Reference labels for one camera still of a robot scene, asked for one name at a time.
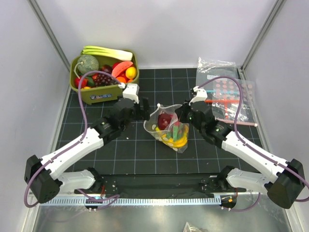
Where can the olive green plastic bin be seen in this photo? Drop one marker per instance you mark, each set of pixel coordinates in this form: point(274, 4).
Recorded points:
point(92, 94)

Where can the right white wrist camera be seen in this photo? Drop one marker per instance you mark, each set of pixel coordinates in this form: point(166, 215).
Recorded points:
point(199, 93)

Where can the watermelon slice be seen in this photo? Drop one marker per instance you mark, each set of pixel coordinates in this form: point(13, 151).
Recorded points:
point(121, 67)

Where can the orange fruit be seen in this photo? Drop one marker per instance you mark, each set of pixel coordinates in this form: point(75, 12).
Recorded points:
point(122, 78)

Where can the purple grapes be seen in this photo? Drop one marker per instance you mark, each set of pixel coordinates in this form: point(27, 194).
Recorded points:
point(101, 80)

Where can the dark red apple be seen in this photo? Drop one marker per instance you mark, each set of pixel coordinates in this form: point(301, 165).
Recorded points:
point(163, 121)

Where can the pink zipper bag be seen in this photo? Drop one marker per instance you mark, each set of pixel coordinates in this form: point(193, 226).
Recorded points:
point(225, 110)

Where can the yellow banana bunch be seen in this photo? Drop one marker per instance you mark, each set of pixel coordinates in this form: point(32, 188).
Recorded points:
point(181, 138)

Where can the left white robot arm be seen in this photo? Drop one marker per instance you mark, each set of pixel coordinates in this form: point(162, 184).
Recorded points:
point(46, 177)

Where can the orange blue zipper bag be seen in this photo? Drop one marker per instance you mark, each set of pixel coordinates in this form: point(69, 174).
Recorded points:
point(225, 93)

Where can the black grid mat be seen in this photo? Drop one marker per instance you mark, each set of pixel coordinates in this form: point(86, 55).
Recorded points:
point(137, 152)

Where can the white cable duct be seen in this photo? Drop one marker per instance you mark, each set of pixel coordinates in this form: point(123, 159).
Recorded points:
point(84, 201)

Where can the yellow lemon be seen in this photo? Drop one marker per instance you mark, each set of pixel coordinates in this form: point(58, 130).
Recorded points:
point(131, 73)

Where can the dotted zip top bag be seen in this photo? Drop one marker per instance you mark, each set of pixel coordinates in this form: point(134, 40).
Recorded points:
point(150, 125)

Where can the pink dragon fruit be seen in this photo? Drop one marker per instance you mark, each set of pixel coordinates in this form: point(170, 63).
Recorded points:
point(177, 130)

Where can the clear crumpled bag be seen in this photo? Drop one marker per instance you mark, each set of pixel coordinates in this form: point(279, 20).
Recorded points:
point(208, 69)

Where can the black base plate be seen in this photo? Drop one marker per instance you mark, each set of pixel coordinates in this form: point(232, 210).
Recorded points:
point(160, 185)

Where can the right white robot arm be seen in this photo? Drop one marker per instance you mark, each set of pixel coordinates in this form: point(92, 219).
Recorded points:
point(281, 180)

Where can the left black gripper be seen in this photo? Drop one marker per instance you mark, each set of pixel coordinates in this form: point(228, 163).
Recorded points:
point(145, 112)

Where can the red strawberry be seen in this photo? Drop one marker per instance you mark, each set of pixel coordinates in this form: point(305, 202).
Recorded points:
point(79, 81)

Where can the green white leek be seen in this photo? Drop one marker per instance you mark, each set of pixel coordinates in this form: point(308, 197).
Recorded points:
point(107, 52)

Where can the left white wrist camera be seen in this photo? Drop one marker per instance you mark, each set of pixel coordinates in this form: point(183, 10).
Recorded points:
point(131, 92)

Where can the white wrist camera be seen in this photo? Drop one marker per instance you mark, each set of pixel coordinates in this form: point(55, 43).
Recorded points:
point(199, 93)
point(131, 92)

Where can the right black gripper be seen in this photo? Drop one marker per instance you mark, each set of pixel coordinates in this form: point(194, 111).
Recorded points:
point(181, 111)

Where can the green melon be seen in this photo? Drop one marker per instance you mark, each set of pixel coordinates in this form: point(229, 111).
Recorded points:
point(87, 63)

